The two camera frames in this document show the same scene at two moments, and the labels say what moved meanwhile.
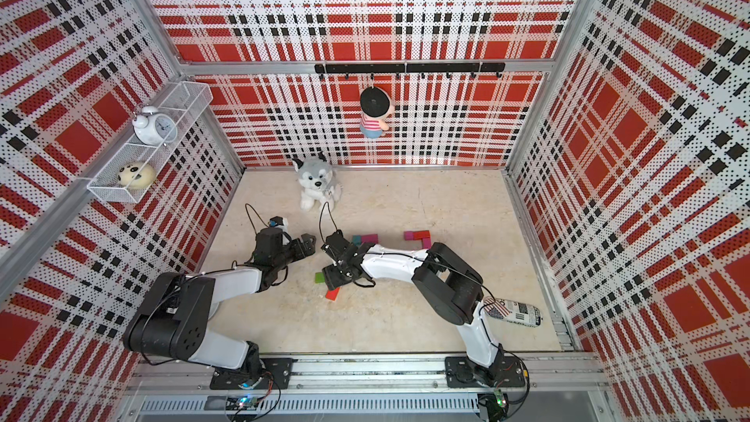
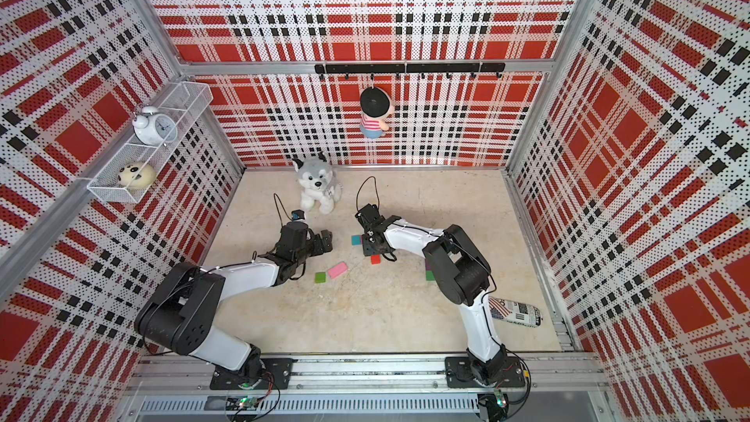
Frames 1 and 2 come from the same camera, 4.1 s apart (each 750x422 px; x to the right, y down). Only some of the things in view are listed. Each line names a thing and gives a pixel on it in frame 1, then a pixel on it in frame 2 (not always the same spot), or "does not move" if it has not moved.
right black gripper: (331, 277) to (367, 248)
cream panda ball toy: (136, 176) does not move
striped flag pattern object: (513, 312) does not move
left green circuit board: (242, 402) does not move
